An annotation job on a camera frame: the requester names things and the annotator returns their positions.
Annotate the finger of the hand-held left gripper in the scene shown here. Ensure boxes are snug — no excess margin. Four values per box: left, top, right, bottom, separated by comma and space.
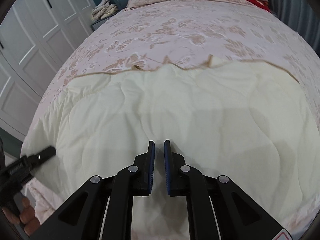
26, 146, 57, 167

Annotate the person's left hand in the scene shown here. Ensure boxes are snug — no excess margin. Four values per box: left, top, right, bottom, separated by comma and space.
0, 197, 39, 237

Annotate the cream quilted jacket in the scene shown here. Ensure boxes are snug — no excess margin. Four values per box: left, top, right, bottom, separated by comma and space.
21, 54, 316, 240

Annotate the white panelled wardrobe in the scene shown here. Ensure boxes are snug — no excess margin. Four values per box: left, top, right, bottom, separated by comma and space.
0, 0, 97, 143

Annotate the dark nightstand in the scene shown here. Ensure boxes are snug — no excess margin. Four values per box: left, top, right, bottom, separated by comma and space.
90, 12, 118, 32

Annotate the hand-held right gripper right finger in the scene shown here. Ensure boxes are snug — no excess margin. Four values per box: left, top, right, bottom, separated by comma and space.
164, 140, 293, 240

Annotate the pile of cream clothes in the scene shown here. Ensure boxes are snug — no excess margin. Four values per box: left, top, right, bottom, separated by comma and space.
91, 0, 119, 21

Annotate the grey curtain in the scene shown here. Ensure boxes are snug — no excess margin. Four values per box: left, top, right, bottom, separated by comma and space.
272, 0, 320, 57

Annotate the pink floral bed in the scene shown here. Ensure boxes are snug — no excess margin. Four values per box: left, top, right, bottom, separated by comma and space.
20, 0, 320, 240

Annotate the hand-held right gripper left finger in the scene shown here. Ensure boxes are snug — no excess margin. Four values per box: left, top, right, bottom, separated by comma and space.
32, 140, 156, 240

